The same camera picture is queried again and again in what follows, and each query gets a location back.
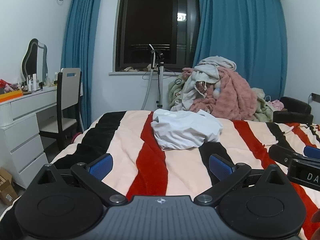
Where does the white dressing table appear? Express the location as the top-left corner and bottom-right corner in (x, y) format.
(0, 85), (84, 189)

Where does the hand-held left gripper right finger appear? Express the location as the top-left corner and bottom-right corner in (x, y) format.
(193, 154), (285, 207)

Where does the row of cosmetic bottles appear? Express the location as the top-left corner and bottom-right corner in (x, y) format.
(25, 73), (45, 92)

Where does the wavy black framed mirror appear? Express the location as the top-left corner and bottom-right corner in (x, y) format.
(21, 38), (48, 83)

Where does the light blue t-shirt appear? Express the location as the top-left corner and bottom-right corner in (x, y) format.
(151, 109), (224, 152)

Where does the white and black chair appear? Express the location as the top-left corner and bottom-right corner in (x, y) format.
(39, 67), (83, 152)

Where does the blue curtain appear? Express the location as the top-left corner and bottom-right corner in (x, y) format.
(192, 0), (288, 100)
(61, 0), (105, 130)

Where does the cardboard box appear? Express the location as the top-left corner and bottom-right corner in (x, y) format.
(0, 166), (18, 207)

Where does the orange box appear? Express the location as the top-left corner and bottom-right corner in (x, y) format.
(0, 90), (23, 103)

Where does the pile of clothes and blankets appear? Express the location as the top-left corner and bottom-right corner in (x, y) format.
(167, 74), (274, 122)

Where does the white grey garment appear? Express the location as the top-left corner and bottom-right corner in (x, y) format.
(181, 56), (237, 111)

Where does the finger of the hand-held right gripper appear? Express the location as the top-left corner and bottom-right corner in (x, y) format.
(303, 145), (320, 160)
(269, 144), (304, 167)

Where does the pink fleece blanket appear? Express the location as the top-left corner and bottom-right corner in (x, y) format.
(182, 66), (258, 120)

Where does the red black cream striped blanket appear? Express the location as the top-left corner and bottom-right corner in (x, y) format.
(0, 110), (320, 240)

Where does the small pink garment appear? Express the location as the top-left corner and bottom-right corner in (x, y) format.
(269, 99), (285, 111)

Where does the dark window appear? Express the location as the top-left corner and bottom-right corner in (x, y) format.
(114, 0), (202, 73)

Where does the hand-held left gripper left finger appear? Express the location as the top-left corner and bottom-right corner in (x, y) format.
(35, 153), (128, 207)

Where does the pink plush toy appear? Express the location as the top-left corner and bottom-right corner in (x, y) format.
(4, 82), (23, 92)

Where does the grey hose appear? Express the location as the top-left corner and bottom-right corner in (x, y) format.
(140, 70), (154, 111)

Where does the white tripod stand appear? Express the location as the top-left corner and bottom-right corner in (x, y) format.
(149, 44), (166, 109)

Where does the white window sill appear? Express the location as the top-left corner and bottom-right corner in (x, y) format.
(109, 71), (184, 77)

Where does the black armchair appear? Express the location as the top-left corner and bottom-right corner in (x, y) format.
(273, 96), (314, 125)

